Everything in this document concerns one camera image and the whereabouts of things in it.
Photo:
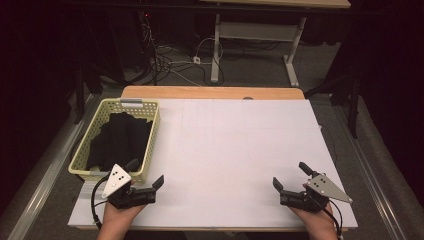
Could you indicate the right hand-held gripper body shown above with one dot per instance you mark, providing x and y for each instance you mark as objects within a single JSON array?
[{"x": 300, "y": 200}]

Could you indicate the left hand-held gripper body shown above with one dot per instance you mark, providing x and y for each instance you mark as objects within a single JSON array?
[{"x": 133, "y": 197}]

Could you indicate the black knit vest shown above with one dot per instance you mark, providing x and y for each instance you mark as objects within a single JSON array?
[{"x": 120, "y": 140}]

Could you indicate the yellow plastic basket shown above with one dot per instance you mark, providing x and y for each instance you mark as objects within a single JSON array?
[{"x": 95, "y": 126}]

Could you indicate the person's left hand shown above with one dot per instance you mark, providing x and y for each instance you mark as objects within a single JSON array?
[{"x": 116, "y": 221}]

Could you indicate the person's right hand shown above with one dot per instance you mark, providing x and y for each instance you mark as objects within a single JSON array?
[{"x": 320, "y": 226}]

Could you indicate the white board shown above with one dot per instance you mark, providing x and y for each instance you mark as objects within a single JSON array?
[{"x": 233, "y": 150}]

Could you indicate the black stand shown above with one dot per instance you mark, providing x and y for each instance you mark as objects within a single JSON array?
[
  {"x": 353, "y": 113},
  {"x": 79, "y": 96}
]

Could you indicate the dark round grommet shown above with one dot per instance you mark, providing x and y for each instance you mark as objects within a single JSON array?
[{"x": 247, "y": 98}]

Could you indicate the white power adapter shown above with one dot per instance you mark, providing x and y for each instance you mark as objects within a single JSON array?
[{"x": 196, "y": 60}]

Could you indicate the white-framed desk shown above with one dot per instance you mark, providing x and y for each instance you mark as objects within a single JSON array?
[{"x": 256, "y": 31}]

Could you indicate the metal floor rail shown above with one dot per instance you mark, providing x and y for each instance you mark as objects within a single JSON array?
[
  {"x": 50, "y": 173},
  {"x": 379, "y": 200}
]

